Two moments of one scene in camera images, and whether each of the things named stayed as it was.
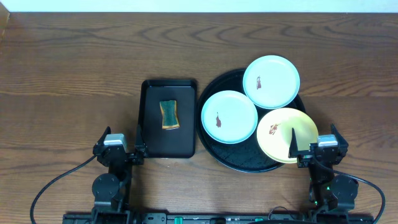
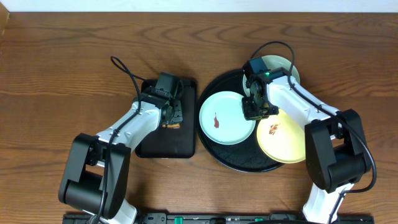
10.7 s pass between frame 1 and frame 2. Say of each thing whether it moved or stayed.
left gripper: moved
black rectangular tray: stayed
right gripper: moved
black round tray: stayed
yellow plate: stayed
